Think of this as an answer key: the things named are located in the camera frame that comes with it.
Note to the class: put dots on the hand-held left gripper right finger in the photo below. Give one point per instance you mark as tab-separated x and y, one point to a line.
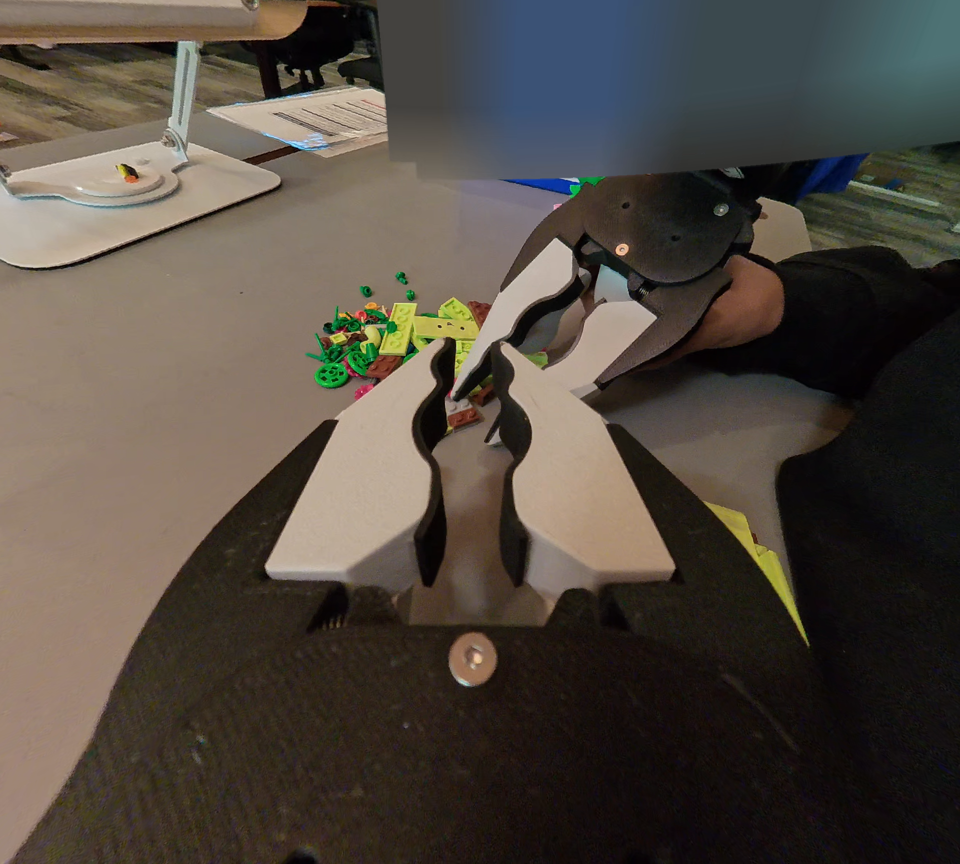
592	504

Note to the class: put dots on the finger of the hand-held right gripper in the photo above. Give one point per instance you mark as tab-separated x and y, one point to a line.
607	339
532	287

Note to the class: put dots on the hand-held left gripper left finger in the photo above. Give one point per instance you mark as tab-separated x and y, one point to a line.
352	504

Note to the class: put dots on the small brown plate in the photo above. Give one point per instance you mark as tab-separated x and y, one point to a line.
465	419

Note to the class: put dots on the large lime brick assembly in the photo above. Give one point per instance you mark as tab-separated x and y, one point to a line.
765	564

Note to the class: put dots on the person's right forearm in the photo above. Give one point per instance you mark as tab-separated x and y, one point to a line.
840	309

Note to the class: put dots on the person's right hand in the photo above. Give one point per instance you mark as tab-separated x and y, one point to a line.
750	309

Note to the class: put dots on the pile of loose toy bricks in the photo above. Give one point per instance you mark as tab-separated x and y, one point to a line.
397	332

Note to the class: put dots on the blue plastic object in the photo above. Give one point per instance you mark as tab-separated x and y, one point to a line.
825	178

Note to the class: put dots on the laminated paper sheet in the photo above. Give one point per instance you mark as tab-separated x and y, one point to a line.
322	118

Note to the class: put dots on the white monitor stand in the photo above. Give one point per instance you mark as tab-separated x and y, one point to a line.
225	189

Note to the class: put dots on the black office chair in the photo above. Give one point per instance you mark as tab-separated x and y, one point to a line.
300	54

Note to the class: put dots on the small yellow black object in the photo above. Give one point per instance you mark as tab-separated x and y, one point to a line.
126	172

